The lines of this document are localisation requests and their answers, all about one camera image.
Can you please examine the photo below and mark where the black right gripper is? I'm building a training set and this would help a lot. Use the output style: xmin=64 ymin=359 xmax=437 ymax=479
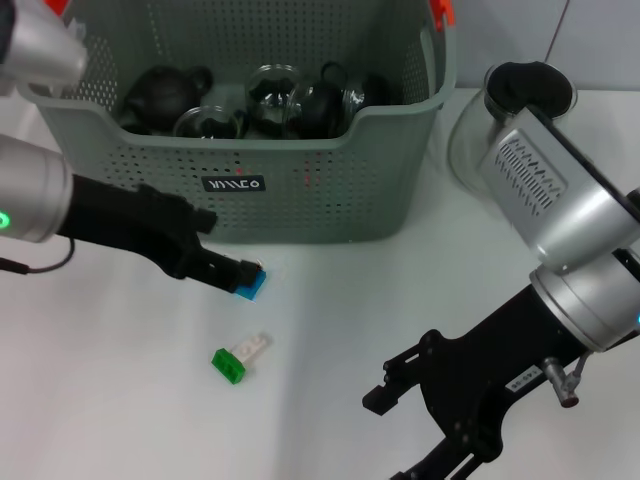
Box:
xmin=362 ymin=286 xmax=585 ymax=480

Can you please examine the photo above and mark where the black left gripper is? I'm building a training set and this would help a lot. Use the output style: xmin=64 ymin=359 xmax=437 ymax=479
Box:
xmin=56 ymin=173 xmax=260 ymax=295

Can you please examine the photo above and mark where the green building brick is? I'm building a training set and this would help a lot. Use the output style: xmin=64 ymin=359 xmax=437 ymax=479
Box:
xmin=210 ymin=348 xmax=248 ymax=386

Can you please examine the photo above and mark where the left arm grey cable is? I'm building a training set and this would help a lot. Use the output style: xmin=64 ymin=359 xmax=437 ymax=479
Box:
xmin=0 ymin=237 xmax=76 ymax=275

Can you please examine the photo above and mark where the black clay teapot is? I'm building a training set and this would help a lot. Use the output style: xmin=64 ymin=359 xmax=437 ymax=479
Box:
xmin=119 ymin=64 xmax=215 ymax=135

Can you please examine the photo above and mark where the blue building brick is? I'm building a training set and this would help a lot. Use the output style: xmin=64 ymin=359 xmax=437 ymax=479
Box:
xmin=234 ymin=269 xmax=269 ymax=303

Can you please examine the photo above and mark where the grey-green perforated storage bin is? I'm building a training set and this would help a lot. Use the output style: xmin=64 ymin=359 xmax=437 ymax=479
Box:
xmin=22 ymin=0 xmax=457 ymax=245

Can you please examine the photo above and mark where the white two-stud plate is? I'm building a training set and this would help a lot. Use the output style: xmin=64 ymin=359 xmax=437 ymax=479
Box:
xmin=232 ymin=332 xmax=274 ymax=364

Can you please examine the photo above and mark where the glass pitcher with black handle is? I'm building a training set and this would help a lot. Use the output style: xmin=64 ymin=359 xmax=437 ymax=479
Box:
xmin=447 ymin=60 xmax=579 ymax=191

